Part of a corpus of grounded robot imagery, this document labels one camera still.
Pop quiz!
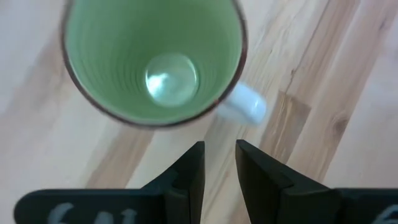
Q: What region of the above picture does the green mug white handle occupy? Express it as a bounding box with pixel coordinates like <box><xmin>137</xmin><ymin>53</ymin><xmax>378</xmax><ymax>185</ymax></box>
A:
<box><xmin>60</xmin><ymin>0</ymin><xmax>268</xmax><ymax>130</ymax></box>

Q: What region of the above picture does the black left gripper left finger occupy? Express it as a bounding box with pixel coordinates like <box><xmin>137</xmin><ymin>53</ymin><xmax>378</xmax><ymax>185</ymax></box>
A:
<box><xmin>13</xmin><ymin>141</ymin><xmax>206</xmax><ymax>224</ymax></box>

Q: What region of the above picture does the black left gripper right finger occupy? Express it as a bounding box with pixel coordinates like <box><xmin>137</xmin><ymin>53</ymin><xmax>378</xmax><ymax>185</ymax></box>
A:
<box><xmin>235</xmin><ymin>139</ymin><xmax>398</xmax><ymax>224</ymax></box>

